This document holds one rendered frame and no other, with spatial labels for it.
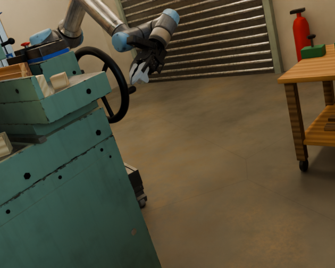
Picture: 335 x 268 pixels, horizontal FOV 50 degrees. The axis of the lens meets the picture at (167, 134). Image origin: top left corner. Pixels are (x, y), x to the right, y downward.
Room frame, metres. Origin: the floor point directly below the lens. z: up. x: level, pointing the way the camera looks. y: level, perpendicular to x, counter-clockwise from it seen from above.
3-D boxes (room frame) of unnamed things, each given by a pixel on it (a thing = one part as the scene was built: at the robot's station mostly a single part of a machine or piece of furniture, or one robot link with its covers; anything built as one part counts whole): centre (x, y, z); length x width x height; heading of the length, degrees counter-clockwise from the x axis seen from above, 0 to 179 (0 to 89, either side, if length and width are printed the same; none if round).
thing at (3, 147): (0.83, 0.39, 0.82); 0.04 x 0.04 x 0.05; 9
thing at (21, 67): (1.12, 0.41, 0.94); 0.20 x 0.02 x 0.08; 46
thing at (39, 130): (1.08, 0.38, 0.82); 0.40 x 0.21 x 0.04; 46
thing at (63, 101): (1.13, 0.36, 0.87); 0.61 x 0.30 x 0.06; 46
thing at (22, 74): (1.07, 0.40, 0.93); 0.22 x 0.01 x 0.06; 46
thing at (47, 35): (1.88, 0.45, 0.98); 0.13 x 0.12 x 0.14; 132
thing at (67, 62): (1.19, 0.31, 0.91); 0.15 x 0.14 x 0.09; 46
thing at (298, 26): (3.31, -1.47, 0.30); 0.19 x 0.18 x 0.60; 133
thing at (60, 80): (0.91, 0.22, 0.92); 0.03 x 0.03 x 0.03; 88
